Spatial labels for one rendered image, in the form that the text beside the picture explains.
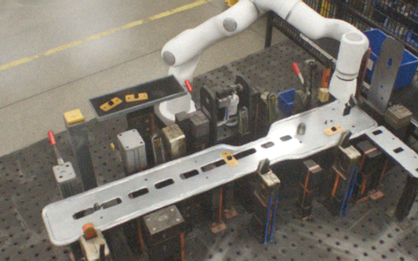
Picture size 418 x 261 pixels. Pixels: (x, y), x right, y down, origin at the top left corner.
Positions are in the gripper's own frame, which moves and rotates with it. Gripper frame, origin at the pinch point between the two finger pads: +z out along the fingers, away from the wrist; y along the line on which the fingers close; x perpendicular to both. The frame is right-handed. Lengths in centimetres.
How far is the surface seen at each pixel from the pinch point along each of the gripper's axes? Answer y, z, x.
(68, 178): -17, 6, -105
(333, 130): 0.5, 11.6, -0.7
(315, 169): 13.9, 13.6, -19.6
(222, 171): -1, 12, -52
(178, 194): 2, 12, -71
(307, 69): -20.1, -6.2, -1.6
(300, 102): -19.9, 10.6, -2.8
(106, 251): 18, 6, -103
